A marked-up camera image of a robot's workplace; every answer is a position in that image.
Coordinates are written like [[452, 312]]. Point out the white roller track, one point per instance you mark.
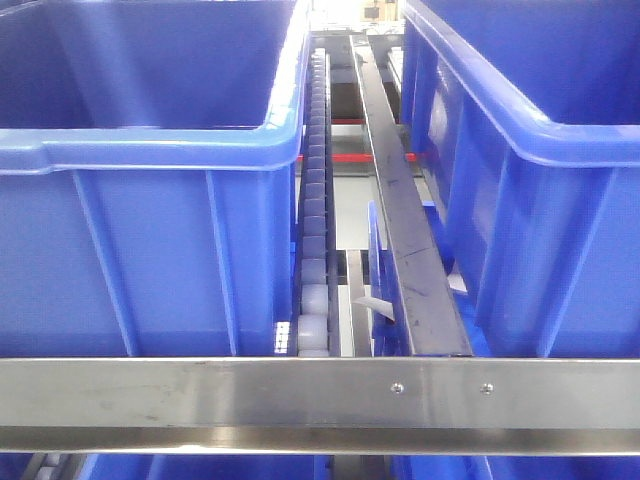
[[315, 261]]

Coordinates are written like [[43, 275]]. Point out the blue neighbour bin left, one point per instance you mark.
[[148, 151]]

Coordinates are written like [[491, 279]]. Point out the blue target bin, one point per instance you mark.
[[525, 117]]

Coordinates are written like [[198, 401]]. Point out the steel front crossbar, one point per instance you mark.
[[379, 406]]

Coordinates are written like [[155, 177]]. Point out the steel divider rail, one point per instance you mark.
[[432, 323]]

